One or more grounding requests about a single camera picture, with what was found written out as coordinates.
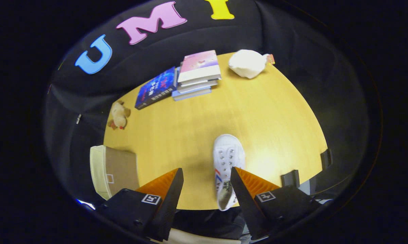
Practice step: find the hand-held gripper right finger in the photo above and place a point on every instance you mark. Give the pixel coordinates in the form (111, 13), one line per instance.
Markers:
(248, 206)

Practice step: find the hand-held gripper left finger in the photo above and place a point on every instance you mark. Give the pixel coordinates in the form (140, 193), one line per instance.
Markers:
(168, 206)

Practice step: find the white canvas shoe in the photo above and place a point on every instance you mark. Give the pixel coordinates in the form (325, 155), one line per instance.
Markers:
(227, 152)

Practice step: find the beige fabric storage box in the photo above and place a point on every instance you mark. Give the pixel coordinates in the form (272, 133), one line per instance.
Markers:
(120, 166)

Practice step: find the person's body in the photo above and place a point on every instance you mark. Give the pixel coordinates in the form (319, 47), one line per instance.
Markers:
(210, 220)

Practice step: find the black table edge clamp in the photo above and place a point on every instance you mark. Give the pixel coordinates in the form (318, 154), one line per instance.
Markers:
(326, 158)
(291, 178)

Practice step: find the tan plush dog toy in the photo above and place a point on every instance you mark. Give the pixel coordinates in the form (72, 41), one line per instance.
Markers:
(119, 115)

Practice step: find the dark blue book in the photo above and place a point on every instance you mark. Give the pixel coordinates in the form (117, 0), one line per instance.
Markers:
(156, 88)

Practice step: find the silver cloth clip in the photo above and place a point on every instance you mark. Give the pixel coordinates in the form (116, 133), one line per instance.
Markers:
(78, 119)

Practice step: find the white plush toy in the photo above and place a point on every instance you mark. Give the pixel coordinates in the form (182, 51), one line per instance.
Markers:
(248, 63)

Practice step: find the pink cover book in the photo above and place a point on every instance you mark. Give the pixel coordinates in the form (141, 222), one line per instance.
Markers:
(198, 64)

